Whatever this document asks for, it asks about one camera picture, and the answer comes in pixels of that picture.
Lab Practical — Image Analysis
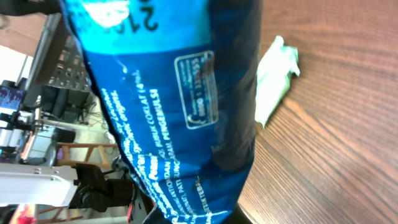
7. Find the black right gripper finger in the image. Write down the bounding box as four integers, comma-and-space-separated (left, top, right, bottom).
231, 204, 252, 224

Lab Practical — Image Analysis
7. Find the blue Oreo cookie pack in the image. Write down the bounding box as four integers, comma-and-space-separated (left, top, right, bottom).
61, 0, 262, 223

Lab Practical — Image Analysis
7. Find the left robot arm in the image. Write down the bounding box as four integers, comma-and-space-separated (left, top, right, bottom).
1, 163, 138, 212

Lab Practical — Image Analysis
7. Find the wooden stool in background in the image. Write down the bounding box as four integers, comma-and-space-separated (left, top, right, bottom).
55, 142, 117, 170

